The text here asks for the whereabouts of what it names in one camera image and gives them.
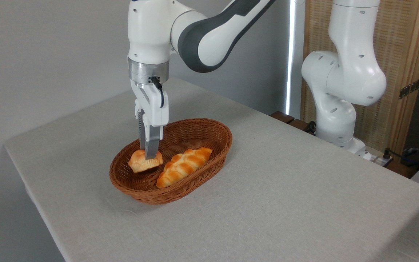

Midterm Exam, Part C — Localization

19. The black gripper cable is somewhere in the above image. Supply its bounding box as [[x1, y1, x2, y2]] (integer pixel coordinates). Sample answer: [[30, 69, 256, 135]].
[[150, 76, 165, 109]]

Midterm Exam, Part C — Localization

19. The dark wooden block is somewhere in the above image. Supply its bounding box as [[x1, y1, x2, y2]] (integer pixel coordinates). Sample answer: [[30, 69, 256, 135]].
[[289, 119, 310, 132], [270, 111, 295, 124]]

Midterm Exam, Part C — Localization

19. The long braided bread loaf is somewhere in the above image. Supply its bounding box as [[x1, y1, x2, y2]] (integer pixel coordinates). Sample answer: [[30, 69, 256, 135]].
[[156, 147, 213, 188]]

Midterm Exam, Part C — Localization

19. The grey tablecloth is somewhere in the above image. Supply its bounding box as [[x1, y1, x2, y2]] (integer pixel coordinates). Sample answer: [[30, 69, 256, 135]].
[[4, 77, 419, 262]]

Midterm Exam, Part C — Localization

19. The bamboo folding screen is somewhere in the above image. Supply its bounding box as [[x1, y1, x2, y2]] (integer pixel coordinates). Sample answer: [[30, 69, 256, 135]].
[[300, 0, 419, 155]]

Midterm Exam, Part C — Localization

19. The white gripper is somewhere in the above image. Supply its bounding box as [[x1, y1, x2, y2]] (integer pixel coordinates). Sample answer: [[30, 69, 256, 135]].
[[130, 80, 169, 160]]

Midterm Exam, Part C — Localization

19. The brass screen hinge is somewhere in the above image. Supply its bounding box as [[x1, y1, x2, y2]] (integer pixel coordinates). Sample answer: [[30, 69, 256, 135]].
[[399, 78, 419, 99]]

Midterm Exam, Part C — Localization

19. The white power strip with plug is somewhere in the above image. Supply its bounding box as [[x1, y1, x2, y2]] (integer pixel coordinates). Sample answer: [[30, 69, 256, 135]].
[[371, 147, 394, 167]]

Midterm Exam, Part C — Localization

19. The round knotted bread roll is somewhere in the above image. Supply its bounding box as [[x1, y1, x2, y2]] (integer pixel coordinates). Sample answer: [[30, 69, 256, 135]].
[[128, 149, 163, 173]]

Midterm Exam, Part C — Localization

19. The brown oval wicker basket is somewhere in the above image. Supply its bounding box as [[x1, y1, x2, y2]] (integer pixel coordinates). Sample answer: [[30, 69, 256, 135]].
[[109, 118, 233, 205]]

